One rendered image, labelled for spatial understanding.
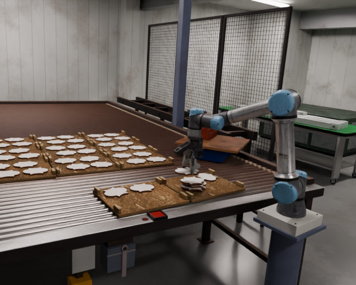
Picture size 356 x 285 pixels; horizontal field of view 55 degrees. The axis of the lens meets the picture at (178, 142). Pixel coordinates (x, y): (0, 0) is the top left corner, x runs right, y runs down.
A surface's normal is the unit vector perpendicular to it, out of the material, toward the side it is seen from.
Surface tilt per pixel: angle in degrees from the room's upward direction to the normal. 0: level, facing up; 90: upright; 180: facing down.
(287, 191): 98
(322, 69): 90
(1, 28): 90
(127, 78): 90
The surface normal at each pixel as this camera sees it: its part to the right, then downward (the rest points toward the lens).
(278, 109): -0.54, 0.04
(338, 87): -0.79, 0.09
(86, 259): 0.50, 0.23
